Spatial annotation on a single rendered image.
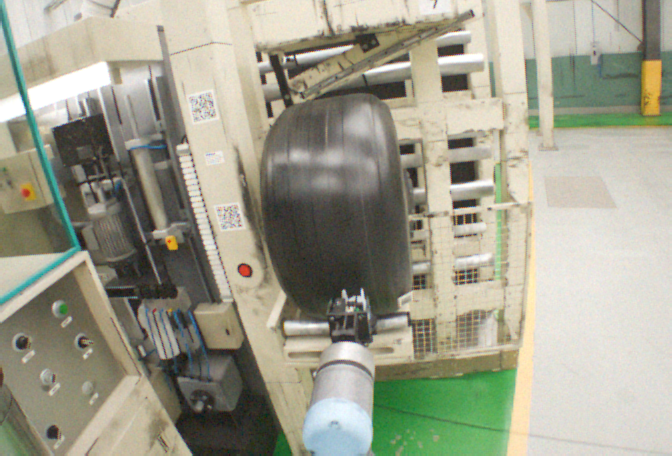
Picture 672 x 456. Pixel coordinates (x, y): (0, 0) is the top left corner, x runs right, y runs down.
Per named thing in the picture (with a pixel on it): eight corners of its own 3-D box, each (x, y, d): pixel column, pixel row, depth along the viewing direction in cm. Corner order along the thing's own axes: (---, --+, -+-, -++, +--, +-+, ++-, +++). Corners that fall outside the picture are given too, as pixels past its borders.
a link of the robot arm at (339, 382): (302, 466, 45) (295, 422, 42) (316, 400, 57) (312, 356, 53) (371, 471, 44) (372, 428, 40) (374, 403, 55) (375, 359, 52)
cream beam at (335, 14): (254, 52, 105) (246, 4, 100) (276, 54, 129) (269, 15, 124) (461, 19, 96) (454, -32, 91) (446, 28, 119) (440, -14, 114)
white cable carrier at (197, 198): (223, 302, 107) (175, 145, 92) (228, 293, 112) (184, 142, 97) (236, 301, 107) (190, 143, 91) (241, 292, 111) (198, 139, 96)
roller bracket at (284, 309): (273, 355, 97) (264, 327, 93) (300, 280, 134) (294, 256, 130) (285, 355, 96) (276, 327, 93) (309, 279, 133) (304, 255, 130)
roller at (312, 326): (285, 324, 103) (284, 338, 100) (280, 316, 100) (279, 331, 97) (410, 315, 98) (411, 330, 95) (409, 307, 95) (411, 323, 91)
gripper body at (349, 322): (369, 293, 68) (367, 335, 56) (374, 329, 70) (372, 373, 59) (328, 296, 69) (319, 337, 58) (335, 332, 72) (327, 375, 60)
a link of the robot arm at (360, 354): (376, 398, 55) (317, 399, 56) (377, 376, 60) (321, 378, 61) (371, 357, 52) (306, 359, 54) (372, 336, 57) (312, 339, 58)
